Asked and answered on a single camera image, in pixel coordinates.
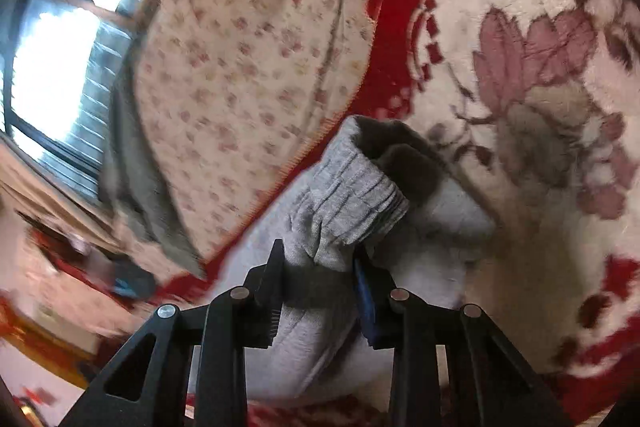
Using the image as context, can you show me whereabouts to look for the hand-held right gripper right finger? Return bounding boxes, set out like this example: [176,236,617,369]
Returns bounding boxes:
[352,252,576,427]

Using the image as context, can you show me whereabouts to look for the barred window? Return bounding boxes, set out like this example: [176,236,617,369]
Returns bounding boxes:
[0,0,186,188]

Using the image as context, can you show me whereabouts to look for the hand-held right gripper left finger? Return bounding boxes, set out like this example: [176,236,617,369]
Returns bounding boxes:
[59,239,286,427]

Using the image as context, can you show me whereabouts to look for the red and cream floral blanket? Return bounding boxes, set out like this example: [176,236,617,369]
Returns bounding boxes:
[155,0,640,427]

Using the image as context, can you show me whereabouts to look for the grey fleece pants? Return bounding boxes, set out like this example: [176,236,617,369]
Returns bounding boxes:
[187,117,498,413]

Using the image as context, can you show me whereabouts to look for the grey-green fleece cloth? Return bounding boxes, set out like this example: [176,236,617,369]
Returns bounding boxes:
[100,77,208,280]

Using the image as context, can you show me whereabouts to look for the cream small-flower quilt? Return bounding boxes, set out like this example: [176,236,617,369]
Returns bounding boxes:
[132,0,401,265]

